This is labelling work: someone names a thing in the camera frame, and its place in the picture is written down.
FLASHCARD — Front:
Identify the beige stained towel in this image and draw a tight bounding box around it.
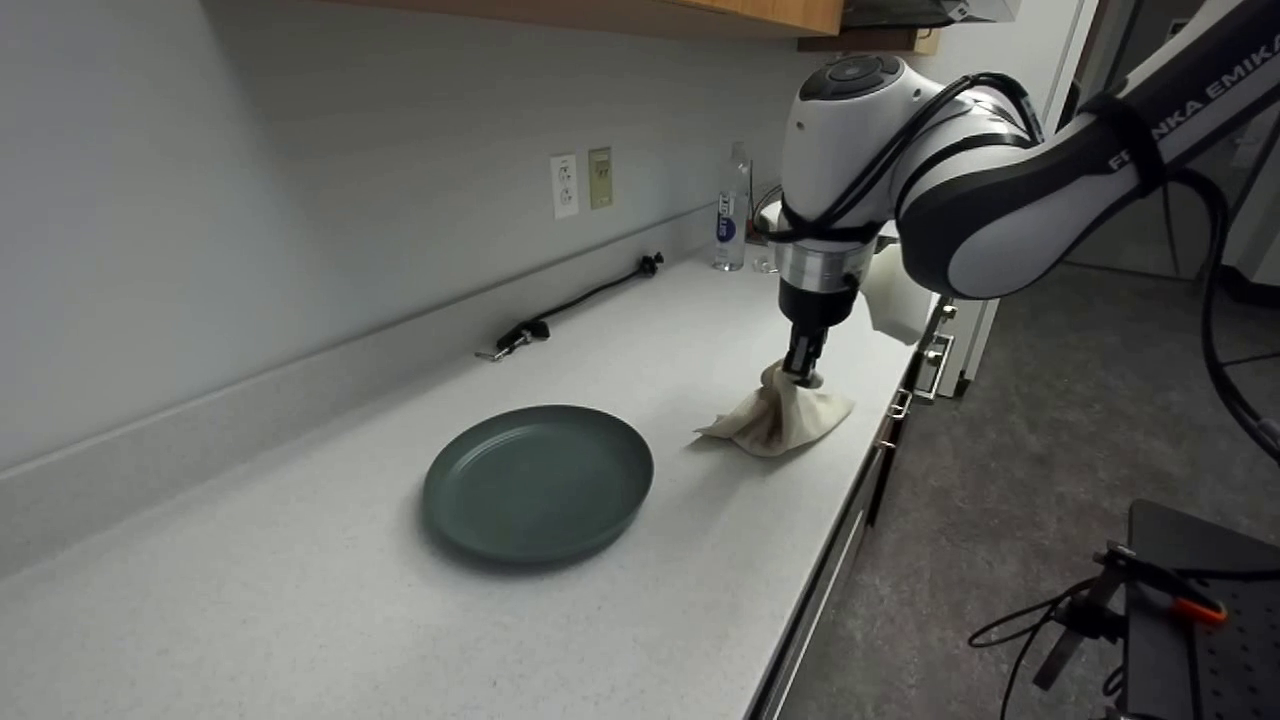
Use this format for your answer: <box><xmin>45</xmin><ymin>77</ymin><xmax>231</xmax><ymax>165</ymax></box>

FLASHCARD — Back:
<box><xmin>692</xmin><ymin>360</ymin><xmax>856</xmax><ymax>463</ymax></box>

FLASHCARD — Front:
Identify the black small tripod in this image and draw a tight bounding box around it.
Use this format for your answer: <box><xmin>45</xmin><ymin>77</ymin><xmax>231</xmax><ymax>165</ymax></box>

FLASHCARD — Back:
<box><xmin>1029</xmin><ymin>572</ymin><xmax>1133</xmax><ymax>695</ymax></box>

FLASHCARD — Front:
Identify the thin black floor cable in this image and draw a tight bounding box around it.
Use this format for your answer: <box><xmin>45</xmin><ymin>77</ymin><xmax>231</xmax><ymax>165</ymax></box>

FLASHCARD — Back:
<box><xmin>967</xmin><ymin>581</ymin><xmax>1092</xmax><ymax>720</ymax></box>

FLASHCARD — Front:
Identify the beige wall switch plate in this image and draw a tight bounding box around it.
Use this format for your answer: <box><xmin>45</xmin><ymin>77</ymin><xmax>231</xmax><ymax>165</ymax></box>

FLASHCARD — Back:
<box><xmin>583</xmin><ymin>145</ymin><xmax>617</xmax><ymax>211</ymax></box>

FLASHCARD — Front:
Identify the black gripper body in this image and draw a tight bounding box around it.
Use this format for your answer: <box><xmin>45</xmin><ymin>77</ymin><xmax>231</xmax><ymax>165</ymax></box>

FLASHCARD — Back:
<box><xmin>774</xmin><ymin>276</ymin><xmax>859</xmax><ymax>351</ymax></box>

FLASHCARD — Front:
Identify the silver drawer handle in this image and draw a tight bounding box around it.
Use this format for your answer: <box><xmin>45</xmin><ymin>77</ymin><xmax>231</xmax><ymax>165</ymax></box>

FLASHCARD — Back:
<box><xmin>913</xmin><ymin>331</ymin><xmax>958</xmax><ymax>406</ymax></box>
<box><xmin>877</xmin><ymin>383</ymin><xmax>918</xmax><ymax>453</ymax></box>

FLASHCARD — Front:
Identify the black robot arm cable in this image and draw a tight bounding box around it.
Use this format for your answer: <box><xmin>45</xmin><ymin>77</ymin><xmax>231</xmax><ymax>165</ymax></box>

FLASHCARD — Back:
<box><xmin>1166</xmin><ymin>165</ymin><xmax>1280</xmax><ymax>467</ymax></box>

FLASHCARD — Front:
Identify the dark green round plate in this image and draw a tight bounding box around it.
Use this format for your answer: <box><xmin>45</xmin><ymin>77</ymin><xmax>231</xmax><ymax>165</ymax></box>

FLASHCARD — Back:
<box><xmin>418</xmin><ymin>402</ymin><xmax>654</xmax><ymax>572</ymax></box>

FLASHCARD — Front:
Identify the black perforated table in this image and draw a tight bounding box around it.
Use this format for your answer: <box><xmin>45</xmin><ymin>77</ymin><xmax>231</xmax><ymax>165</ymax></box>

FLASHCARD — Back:
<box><xmin>1121</xmin><ymin>496</ymin><xmax>1280</xmax><ymax>720</ymax></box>

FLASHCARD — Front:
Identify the white wall outlet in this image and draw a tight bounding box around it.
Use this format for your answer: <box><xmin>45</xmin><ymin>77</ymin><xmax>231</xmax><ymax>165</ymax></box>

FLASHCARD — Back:
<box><xmin>547</xmin><ymin>153</ymin><xmax>583</xmax><ymax>225</ymax></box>

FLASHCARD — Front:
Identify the wooden wall cabinet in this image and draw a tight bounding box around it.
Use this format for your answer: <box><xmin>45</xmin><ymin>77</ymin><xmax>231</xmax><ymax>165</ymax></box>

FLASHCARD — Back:
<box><xmin>317</xmin><ymin>0</ymin><xmax>849</xmax><ymax>40</ymax></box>

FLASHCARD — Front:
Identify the orange handled clamp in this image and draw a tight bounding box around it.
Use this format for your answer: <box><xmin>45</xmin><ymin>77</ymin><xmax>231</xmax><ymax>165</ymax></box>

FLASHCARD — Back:
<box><xmin>1092</xmin><ymin>541</ymin><xmax>1235</xmax><ymax>638</ymax></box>

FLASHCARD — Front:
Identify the black power cable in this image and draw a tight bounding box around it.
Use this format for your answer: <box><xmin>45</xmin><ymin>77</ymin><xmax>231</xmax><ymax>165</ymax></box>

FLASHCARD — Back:
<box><xmin>474</xmin><ymin>247</ymin><xmax>667</xmax><ymax>366</ymax></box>

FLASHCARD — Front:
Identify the wooden base cabinet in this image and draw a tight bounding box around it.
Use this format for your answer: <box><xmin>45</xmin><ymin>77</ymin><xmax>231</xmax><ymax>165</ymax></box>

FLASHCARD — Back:
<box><xmin>738</xmin><ymin>297</ymin><xmax>967</xmax><ymax>720</ymax></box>

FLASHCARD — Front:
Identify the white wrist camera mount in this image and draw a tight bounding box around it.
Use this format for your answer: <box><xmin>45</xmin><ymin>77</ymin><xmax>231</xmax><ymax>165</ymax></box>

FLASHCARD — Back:
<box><xmin>859</xmin><ymin>241</ymin><xmax>938</xmax><ymax>350</ymax></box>

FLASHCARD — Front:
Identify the clear bottle blue label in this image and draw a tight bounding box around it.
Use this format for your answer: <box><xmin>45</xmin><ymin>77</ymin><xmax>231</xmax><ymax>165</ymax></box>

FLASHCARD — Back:
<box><xmin>708</xmin><ymin>158</ymin><xmax>752</xmax><ymax>276</ymax></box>

